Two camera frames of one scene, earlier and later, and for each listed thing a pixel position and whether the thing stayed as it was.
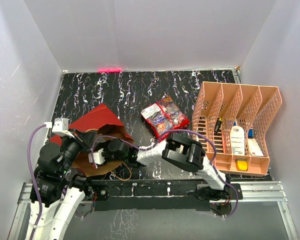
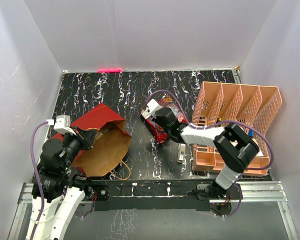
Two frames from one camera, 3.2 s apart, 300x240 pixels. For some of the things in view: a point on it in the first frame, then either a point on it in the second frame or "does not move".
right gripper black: (105, 146) -> (156, 116)
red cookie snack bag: (164, 116) does not move
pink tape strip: (109, 70) does not move
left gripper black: (86, 139) does not move
